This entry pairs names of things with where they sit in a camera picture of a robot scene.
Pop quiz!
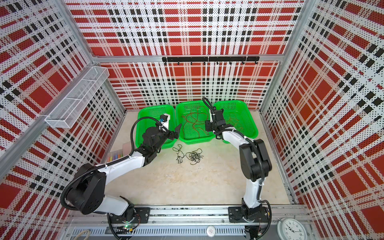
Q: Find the green plastic basket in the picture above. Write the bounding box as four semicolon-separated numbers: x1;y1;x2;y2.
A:
134;104;178;151
214;100;259;139
176;101;215;145

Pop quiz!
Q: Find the middle green plastic basket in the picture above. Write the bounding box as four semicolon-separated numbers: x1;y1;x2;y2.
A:
176;101;215;145

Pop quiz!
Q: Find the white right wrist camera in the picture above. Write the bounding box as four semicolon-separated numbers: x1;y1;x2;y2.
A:
211;109;226;126

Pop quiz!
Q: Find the black hook rail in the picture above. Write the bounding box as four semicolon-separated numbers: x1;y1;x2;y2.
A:
162;56;260;64

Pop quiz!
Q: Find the left green plastic basket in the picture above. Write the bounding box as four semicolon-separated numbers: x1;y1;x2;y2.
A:
134;104;178;151

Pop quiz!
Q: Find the metal base rail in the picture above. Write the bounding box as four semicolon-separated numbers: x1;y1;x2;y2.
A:
59;205;317;240

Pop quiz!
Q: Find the coloured marker pack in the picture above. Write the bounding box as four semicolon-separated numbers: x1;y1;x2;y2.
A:
107;151;124;163

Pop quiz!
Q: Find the right green plastic basket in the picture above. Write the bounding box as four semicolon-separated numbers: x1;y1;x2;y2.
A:
214;100;259;139

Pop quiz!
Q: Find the white wire mesh shelf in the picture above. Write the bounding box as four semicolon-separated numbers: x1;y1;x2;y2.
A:
45;66;110;129

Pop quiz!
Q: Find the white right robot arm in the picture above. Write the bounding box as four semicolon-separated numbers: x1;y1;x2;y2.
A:
202;97;273;222

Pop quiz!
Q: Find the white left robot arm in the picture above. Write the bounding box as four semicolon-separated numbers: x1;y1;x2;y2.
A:
60;114;182;216

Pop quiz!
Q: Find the white round clock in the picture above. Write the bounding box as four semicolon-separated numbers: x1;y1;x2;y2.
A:
277;218;308;240

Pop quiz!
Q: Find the pink eraser block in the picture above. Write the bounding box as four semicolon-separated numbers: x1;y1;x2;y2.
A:
122;142;132;156

